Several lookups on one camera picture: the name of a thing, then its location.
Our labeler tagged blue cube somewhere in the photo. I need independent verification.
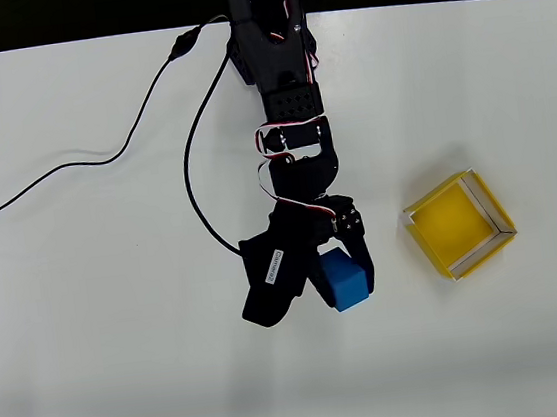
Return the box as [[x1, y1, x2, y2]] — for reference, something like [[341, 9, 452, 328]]
[[316, 243, 375, 316]]

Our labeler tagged yellow paper box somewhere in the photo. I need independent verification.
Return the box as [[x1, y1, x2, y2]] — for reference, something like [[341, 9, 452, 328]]
[[394, 161, 524, 288]]

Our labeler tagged red white servo wire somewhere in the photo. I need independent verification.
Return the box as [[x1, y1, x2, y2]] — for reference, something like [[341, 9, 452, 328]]
[[264, 0, 325, 89], [251, 117, 339, 227]]

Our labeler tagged black camera with white label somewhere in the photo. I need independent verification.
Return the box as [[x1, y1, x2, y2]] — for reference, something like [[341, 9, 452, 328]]
[[231, 212, 326, 331]]

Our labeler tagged thin black cable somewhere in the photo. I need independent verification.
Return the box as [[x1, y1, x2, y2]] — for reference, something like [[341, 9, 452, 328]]
[[0, 14, 258, 284]]

